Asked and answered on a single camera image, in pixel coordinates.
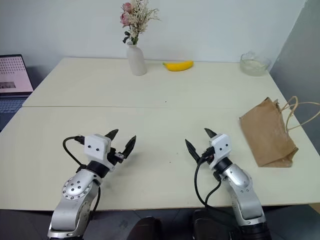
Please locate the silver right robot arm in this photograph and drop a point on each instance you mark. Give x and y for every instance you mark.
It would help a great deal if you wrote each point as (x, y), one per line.
(240, 185)

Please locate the dark rounded shape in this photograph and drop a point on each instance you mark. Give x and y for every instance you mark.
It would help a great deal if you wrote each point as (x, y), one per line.
(146, 228)

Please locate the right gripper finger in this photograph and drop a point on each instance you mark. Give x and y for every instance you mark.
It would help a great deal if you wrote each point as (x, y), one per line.
(193, 151)
(210, 133)

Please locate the white ceramic vase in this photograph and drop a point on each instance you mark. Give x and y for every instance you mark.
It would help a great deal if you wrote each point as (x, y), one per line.
(136, 62)

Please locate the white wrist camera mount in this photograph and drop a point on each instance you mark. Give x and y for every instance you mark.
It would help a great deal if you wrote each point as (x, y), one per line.
(96, 147)
(221, 147)

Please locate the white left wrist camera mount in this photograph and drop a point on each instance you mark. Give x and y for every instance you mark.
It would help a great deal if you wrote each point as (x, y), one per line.
(96, 147)

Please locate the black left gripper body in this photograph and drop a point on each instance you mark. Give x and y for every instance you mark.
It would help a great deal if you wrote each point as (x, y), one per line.
(116, 157)

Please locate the brown paper bag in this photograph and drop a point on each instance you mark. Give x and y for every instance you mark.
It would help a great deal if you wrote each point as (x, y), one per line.
(267, 135)

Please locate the open laptop computer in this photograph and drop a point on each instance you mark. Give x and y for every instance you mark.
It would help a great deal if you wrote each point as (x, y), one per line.
(12, 75)

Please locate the pink dried flower bouquet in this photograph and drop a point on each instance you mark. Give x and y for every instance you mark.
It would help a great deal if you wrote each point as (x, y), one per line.
(125, 17)

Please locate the clear glass bowl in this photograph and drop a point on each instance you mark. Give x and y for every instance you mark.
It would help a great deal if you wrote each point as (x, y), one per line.
(253, 67)

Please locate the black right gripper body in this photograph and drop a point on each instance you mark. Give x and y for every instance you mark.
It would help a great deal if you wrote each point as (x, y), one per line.
(208, 156)

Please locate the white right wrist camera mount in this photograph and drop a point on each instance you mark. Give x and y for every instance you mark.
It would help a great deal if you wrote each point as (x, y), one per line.
(221, 147)

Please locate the yellow banana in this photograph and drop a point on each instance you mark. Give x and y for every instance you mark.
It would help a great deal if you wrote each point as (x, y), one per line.
(178, 66)

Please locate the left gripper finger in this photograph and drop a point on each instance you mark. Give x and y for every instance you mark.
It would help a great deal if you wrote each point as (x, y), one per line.
(113, 133)
(129, 147)

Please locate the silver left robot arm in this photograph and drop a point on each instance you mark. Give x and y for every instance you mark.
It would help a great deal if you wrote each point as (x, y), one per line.
(75, 190)

